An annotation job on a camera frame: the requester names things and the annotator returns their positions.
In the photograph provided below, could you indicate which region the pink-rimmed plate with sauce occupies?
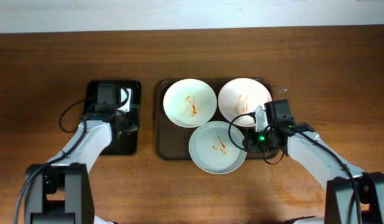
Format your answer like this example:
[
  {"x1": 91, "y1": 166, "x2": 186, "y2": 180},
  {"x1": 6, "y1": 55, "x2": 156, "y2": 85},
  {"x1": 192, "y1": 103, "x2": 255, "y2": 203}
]
[{"x1": 217, "y1": 78, "x2": 272, "y2": 122}]

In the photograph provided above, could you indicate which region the white plate with sauce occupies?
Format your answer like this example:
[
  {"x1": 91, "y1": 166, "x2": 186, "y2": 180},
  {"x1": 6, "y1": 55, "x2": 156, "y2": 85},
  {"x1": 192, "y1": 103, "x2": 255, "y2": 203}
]
[{"x1": 162, "y1": 78, "x2": 217, "y2": 128}]

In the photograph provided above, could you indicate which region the brown serving tray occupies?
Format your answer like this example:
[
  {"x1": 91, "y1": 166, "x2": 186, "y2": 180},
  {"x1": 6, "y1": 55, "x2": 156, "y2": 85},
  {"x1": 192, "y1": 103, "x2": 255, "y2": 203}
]
[{"x1": 154, "y1": 77, "x2": 280, "y2": 161}]

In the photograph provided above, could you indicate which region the black water tray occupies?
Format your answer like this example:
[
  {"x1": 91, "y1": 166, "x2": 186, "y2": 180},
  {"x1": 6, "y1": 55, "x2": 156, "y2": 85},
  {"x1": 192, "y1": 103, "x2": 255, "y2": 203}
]
[{"x1": 83, "y1": 80, "x2": 141, "y2": 156}]

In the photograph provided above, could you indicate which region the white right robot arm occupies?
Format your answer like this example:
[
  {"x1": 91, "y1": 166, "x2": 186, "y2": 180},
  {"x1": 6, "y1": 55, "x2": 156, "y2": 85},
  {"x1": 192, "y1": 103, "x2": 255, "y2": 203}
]
[{"x1": 242, "y1": 123, "x2": 384, "y2": 223}]

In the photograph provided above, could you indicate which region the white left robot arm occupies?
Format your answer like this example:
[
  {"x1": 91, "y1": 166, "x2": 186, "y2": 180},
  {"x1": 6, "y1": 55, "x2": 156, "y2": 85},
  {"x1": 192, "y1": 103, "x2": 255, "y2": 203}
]
[{"x1": 14, "y1": 110, "x2": 139, "y2": 223}]

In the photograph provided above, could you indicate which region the pale blue plate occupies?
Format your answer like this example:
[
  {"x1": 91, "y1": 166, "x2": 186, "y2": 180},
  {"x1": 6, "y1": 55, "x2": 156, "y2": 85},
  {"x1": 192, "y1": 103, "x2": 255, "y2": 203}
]
[{"x1": 189, "y1": 121, "x2": 247, "y2": 174}]

